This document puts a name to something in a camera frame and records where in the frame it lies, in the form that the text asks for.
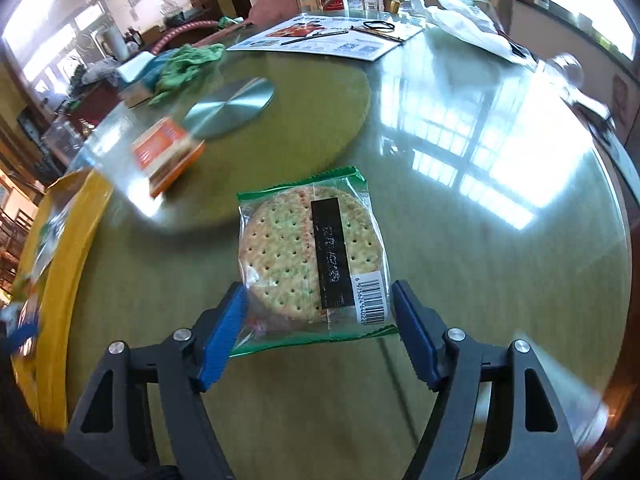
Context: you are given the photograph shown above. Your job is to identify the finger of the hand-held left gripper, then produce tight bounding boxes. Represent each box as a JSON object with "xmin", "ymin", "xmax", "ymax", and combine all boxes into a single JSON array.
[{"xmin": 0, "ymin": 310, "xmax": 40, "ymax": 356}]

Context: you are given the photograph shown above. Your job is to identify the white kettle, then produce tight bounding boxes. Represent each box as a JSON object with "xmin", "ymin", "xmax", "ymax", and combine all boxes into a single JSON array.
[{"xmin": 100, "ymin": 25, "xmax": 128, "ymax": 61}]

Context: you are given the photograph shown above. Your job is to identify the orange biscuit box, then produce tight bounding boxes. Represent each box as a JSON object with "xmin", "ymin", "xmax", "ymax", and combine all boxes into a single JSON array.
[{"xmin": 131, "ymin": 116, "xmax": 207, "ymax": 199}]

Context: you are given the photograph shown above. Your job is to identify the gold box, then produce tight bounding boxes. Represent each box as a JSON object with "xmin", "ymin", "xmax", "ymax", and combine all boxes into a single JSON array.
[{"xmin": 384, "ymin": 0, "xmax": 426, "ymax": 15}]

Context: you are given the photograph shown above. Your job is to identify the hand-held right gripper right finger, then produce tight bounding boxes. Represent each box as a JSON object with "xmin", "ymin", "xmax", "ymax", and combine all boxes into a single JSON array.
[{"xmin": 391, "ymin": 280, "xmax": 583, "ymax": 480}]

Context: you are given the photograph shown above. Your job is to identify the teal brown box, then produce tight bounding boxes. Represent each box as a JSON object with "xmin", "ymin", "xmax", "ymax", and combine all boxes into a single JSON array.
[{"xmin": 120, "ymin": 55, "xmax": 173, "ymax": 108}]

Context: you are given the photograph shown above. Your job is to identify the clear plastic bag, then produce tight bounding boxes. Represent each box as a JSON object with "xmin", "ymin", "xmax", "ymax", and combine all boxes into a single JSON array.
[{"xmin": 42, "ymin": 115, "xmax": 96, "ymax": 166}]

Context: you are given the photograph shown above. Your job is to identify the metal cup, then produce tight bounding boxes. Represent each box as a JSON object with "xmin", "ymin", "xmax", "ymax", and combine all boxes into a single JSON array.
[{"xmin": 487, "ymin": 0, "xmax": 516, "ymax": 33}]

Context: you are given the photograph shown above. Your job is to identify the round metal disc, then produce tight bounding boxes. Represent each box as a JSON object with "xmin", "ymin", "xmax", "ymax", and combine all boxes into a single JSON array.
[{"xmin": 184, "ymin": 77, "xmax": 276, "ymax": 141}]

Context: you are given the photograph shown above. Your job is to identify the wooden chair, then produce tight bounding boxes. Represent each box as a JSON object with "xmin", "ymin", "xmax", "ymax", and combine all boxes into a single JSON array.
[{"xmin": 0, "ymin": 170, "xmax": 41, "ymax": 291}]

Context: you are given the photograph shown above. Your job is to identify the red chair back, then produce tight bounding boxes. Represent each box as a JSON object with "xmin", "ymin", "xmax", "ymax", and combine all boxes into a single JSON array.
[{"xmin": 247, "ymin": 0, "xmax": 300, "ymax": 28}]

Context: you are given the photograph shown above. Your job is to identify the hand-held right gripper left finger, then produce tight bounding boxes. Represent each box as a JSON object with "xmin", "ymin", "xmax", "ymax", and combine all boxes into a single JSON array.
[{"xmin": 64, "ymin": 281, "xmax": 249, "ymax": 480}]

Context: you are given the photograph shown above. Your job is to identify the clear glass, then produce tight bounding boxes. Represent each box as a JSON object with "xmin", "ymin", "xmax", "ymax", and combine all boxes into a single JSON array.
[{"xmin": 537, "ymin": 52, "xmax": 586, "ymax": 96}]

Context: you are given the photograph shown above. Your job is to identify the green cloth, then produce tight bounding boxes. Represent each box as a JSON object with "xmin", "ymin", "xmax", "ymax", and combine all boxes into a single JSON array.
[{"xmin": 149, "ymin": 44, "xmax": 226, "ymax": 106}]

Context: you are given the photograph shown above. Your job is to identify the white plastic bag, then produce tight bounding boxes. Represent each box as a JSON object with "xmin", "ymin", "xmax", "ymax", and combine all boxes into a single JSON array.
[{"xmin": 425, "ymin": 0, "xmax": 531, "ymax": 66}]

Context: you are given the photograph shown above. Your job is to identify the dark pen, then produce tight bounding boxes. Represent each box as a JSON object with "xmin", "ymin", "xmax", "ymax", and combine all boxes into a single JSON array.
[{"xmin": 282, "ymin": 30, "xmax": 349, "ymax": 46}]

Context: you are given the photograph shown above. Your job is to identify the yellow-rimmed white tray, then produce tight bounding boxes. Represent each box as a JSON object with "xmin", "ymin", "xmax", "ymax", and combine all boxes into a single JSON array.
[{"xmin": 10, "ymin": 167, "xmax": 116, "ymax": 433}]

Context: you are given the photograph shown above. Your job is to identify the pink striped hoop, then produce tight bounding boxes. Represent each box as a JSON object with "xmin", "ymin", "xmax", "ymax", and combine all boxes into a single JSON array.
[{"xmin": 152, "ymin": 17, "xmax": 221, "ymax": 53}]

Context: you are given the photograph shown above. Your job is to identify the round cracker packet green edges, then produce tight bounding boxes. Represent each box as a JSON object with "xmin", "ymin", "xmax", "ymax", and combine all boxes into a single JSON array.
[{"xmin": 236, "ymin": 166, "xmax": 401, "ymax": 358}]

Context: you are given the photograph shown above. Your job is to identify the printed paper leaflet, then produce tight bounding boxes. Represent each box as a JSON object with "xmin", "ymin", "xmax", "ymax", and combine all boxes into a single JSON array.
[{"xmin": 227, "ymin": 12, "xmax": 426, "ymax": 61}]

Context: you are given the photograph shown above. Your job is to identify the thin dark stick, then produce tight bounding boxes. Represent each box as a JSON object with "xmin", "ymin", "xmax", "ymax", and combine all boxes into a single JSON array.
[{"xmin": 350, "ymin": 25, "xmax": 403, "ymax": 42}]

